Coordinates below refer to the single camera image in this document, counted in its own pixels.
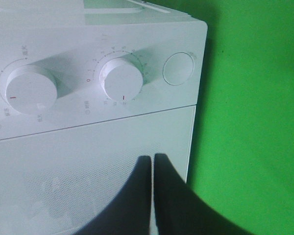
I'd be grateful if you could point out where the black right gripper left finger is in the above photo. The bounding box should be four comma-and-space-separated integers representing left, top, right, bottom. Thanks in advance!
75, 156, 151, 235

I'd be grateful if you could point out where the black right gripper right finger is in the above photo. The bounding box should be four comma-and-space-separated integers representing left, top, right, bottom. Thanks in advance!
153, 153, 252, 235

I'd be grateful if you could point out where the white microwave door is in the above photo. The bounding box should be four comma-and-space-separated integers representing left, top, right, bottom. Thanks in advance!
0, 106, 196, 235

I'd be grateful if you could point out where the white microwave knob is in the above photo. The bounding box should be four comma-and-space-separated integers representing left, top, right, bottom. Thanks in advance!
99, 58, 143, 102
5, 65, 57, 115

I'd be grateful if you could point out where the round white door button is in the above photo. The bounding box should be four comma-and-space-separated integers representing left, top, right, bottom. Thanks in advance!
163, 52, 194, 86

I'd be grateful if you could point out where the green table cloth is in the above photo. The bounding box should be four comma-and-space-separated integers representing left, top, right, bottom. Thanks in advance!
157, 0, 294, 235

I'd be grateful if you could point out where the white microwave oven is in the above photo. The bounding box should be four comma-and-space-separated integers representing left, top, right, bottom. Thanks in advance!
0, 0, 208, 235

